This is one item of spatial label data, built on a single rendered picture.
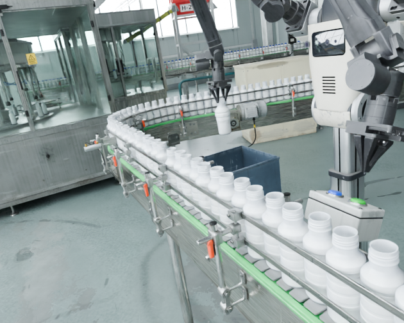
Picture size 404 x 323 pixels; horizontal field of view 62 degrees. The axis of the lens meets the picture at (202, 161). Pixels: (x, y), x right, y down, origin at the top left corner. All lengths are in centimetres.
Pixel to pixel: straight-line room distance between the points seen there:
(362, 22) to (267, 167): 93
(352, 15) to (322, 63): 54
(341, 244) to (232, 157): 130
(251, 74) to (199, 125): 255
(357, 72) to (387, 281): 37
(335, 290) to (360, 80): 37
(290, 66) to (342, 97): 403
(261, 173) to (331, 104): 46
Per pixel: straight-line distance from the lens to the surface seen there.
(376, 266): 55
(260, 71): 510
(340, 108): 127
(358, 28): 78
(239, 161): 184
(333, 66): 127
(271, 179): 160
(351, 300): 61
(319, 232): 61
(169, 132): 259
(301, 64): 534
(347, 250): 57
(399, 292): 54
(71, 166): 422
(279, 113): 280
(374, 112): 74
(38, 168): 420
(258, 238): 76
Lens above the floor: 146
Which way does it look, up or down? 18 degrees down
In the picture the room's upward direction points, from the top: 9 degrees counter-clockwise
